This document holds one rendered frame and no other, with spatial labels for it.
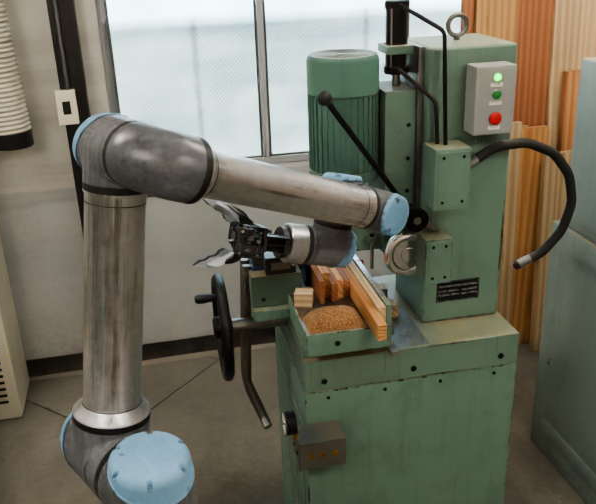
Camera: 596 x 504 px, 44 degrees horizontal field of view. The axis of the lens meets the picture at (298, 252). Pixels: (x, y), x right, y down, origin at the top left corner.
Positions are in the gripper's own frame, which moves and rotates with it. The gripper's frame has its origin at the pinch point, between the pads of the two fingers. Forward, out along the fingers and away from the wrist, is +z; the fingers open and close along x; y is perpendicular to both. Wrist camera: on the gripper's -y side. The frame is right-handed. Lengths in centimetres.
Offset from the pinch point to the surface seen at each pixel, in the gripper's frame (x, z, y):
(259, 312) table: 22.3, -25.9, -19.6
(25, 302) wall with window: 64, 20, -169
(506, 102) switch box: -40, -66, 11
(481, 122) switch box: -34, -61, 9
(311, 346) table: 24.0, -31.4, 2.6
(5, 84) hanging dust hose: -25, 38, -136
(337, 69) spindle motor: -40.6, -28.6, -3.6
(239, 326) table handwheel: 27.9, -23.1, -25.0
